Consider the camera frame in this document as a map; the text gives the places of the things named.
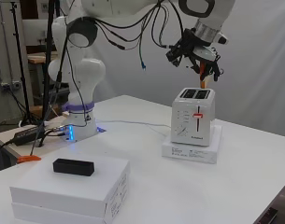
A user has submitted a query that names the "orange clamp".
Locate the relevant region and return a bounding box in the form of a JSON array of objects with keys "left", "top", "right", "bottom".
[{"left": 16, "top": 154, "right": 43, "bottom": 164}]

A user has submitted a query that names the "white toaster cable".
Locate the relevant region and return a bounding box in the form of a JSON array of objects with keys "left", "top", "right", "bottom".
[{"left": 96, "top": 119, "right": 173, "bottom": 138}]

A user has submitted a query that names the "grey wall socket box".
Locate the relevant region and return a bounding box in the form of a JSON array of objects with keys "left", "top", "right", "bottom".
[{"left": 0, "top": 80, "right": 22, "bottom": 92}]

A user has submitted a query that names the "white flat box with print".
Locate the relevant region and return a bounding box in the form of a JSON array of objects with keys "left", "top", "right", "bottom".
[{"left": 161, "top": 124, "right": 223, "bottom": 165}]

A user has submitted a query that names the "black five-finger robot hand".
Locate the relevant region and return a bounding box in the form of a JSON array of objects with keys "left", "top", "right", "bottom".
[{"left": 165, "top": 27, "right": 226, "bottom": 83}]

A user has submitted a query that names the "black stand pole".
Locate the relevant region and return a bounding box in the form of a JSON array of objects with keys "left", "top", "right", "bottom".
[{"left": 38, "top": 0, "right": 61, "bottom": 148}]

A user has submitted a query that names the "large white flat box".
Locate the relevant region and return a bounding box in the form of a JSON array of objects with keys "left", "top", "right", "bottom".
[
  {"left": 10, "top": 181, "right": 131, "bottom": 224},
  {"left": 9, "top": 152, "right": 131, "bottom": 218}
]

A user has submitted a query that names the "beige side table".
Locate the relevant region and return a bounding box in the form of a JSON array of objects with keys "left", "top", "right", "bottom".
[{"left": 0, "top": 115, "right": 71, "bottom": 160}]

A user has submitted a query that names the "wooden shelf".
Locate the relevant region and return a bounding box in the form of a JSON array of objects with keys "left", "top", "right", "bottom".
[{"left": 25, "top": 45, "right": 61, "bottom": 119}]

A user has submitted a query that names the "black power box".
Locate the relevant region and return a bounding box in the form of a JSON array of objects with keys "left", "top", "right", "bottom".
[{"left": 13, "top": 124, "right": 47, "bottom": 147}]

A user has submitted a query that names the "dark object at table edge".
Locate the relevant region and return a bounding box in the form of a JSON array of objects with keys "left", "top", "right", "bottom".
[{"left": 257, "top": 206, "right": 278, "bottom": 224}]

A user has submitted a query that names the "black block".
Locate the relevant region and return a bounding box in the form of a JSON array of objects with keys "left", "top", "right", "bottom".
[{"left": 52, "top": 158, "right": 95, "bottom": 177}]

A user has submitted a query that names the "toast slice with orange crust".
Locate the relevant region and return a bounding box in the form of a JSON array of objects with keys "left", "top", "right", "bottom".
[{"left": 198, "top": 60, "right": 208, "bottom": 90}]

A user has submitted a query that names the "white two-slot toaster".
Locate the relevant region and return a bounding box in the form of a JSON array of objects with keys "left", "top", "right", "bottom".
[{"left": 170, "top": 87, "right": 217, "bottom": 147}]

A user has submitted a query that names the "black tripod stand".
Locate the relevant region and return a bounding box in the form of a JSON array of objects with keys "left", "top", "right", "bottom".
[{"left": 9, "top": 0, "right": 40, "bottom": 126}]

